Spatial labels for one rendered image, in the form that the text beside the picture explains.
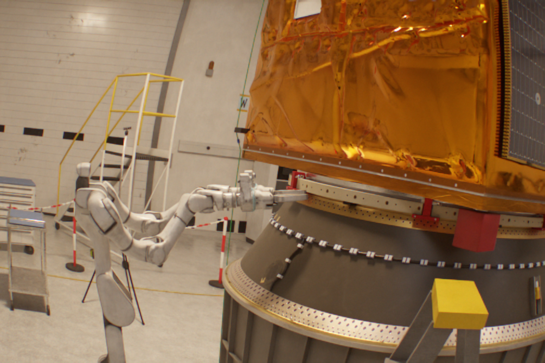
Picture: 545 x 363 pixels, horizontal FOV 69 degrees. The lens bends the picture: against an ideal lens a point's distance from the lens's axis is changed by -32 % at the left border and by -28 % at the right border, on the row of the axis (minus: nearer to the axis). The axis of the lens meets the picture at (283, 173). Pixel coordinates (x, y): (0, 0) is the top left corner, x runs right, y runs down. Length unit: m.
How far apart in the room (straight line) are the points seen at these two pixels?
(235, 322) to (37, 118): 7.33
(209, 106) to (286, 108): 7.39
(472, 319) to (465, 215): 0.67
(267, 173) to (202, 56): 2.56
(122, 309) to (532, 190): 1.74
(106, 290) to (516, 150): 1.65
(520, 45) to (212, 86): 8.71
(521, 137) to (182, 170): 8.67
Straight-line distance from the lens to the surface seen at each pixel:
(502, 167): 1.77
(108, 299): 1.97
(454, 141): 1.76
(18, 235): 6.42
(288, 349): 2.17
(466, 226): 1.79
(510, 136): 1.74
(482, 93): 1.72
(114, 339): 2.09
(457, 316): 1.20
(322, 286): 2.12
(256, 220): 10.03
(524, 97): 1.85
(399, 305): 1.98
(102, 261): 1.97
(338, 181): 2.30
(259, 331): 2.31
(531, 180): 2.01
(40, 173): 9.36
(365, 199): 2.14
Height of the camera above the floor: 1.84
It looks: 3 degrees down
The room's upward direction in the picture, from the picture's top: 8 degrees clockwise
